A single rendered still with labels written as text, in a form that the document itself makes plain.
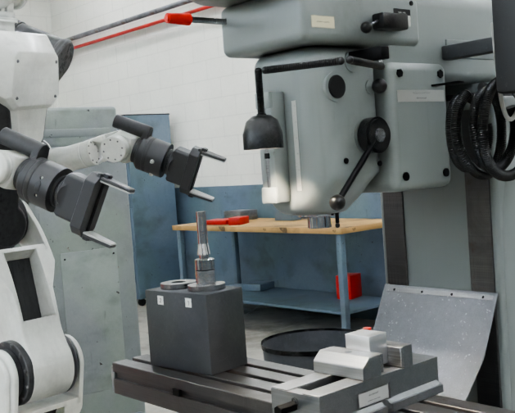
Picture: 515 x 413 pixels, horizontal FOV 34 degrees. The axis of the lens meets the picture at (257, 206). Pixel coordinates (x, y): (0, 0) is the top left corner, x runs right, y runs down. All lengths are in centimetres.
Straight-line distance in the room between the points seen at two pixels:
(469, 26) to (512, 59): 31
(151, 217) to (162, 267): 55
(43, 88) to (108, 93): 851
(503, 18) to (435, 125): 27
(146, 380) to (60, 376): 25
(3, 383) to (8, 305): 16
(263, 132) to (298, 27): 21
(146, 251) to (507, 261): 727
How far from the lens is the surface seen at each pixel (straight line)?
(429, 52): 182
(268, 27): 161
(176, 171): 208
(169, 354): 207
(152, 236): 901
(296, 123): 160
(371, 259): 731
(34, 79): 193
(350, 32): 163
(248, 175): 838
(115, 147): 208
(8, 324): 193
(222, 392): 185
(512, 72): 165
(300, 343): 399
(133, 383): 215
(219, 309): 197
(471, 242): 193
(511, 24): 166
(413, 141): 174
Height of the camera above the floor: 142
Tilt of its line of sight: 3 degrees down
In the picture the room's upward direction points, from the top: 4 degrees counter-clockwise
